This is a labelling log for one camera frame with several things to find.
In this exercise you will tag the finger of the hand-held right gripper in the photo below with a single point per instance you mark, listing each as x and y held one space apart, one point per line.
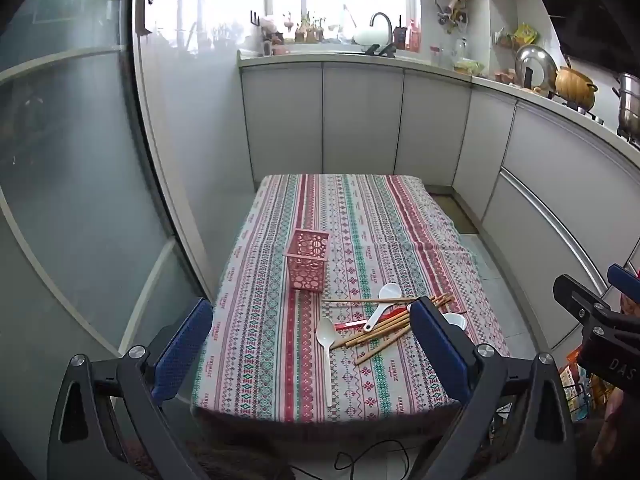
627 282
580 300

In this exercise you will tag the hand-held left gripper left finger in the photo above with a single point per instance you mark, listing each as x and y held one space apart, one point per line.
182 350

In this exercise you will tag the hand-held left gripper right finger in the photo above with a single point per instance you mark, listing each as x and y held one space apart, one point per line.
435 345

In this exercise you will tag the pink perforated plastic basket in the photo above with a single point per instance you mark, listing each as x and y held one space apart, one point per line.
306 265

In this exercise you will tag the person's right forearm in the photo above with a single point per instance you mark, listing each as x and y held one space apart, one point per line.
620 440

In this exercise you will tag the small white rice spoon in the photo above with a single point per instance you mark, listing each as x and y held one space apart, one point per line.
456 321

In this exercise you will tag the colourful snack bags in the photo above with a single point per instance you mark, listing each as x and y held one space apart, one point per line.
580 390

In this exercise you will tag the white textured rice spoon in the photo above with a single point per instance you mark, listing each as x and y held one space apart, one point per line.
387 295

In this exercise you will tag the striped patterned tablecloth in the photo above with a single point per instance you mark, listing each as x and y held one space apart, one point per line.
280 350

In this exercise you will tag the long white plastic spoon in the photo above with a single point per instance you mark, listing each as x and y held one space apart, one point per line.
326 340

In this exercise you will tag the steel stock pot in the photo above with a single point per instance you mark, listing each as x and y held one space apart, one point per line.
629 105

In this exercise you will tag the frosted glass sliding door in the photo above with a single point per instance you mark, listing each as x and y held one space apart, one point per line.
75 185

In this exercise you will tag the brown clay pot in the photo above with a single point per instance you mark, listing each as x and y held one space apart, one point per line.
575 87

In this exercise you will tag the white kitchen cabinets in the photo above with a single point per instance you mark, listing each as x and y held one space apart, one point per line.
435 125

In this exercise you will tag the steel pot lid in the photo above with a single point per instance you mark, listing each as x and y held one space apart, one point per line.
537 62

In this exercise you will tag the yellow snack bag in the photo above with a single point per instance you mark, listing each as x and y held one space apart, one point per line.
527 34

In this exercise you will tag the glass jar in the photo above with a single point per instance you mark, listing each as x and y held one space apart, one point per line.
461 52

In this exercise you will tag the pink bottle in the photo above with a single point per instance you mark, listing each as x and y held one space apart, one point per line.
413 37

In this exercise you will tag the white round pot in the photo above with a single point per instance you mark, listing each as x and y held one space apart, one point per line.
371 36

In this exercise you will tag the curved metal faucet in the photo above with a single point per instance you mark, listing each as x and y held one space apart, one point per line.
382 17

